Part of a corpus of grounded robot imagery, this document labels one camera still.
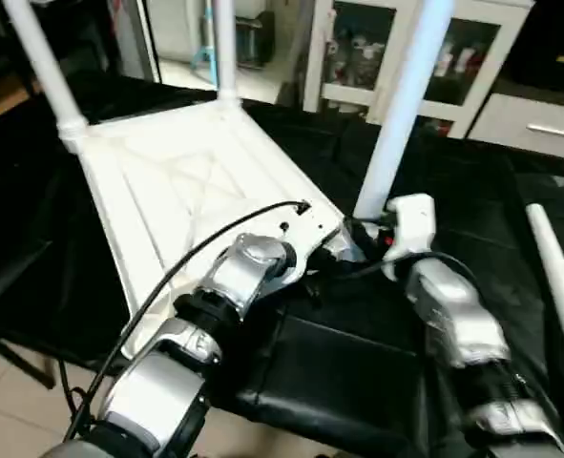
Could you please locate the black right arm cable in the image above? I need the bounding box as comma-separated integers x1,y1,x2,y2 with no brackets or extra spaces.
344,215,475,289

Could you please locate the white drawer unit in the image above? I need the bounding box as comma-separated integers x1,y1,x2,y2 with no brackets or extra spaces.
468,93,564,163

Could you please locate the white plastic table leg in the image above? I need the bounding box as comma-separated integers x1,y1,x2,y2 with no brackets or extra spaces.
212,0,242,104
353,0,456,222
3,0,90,136
525,203,564,406

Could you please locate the black metal support strut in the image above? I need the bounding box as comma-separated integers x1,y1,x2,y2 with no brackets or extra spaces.
0,324,59,390

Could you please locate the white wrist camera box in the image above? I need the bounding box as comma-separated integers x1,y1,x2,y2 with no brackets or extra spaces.
280,205,347,280
382,194,438,283

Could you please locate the black work mat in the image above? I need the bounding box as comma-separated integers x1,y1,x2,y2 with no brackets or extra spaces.
0,72,564,458

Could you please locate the white glass door cabinet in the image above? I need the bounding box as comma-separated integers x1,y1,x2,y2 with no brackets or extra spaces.
303,0,533,140

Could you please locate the white plastic table top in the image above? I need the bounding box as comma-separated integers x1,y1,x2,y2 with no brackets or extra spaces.
57,100,351,360

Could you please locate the light blue stand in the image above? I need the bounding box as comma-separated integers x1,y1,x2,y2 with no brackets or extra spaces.
188,0,216,87

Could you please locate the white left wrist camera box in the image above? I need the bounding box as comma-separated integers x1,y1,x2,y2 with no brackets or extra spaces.
280,205,347,280

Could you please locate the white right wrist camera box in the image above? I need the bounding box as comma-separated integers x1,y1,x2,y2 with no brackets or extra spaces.
382,194,438,283

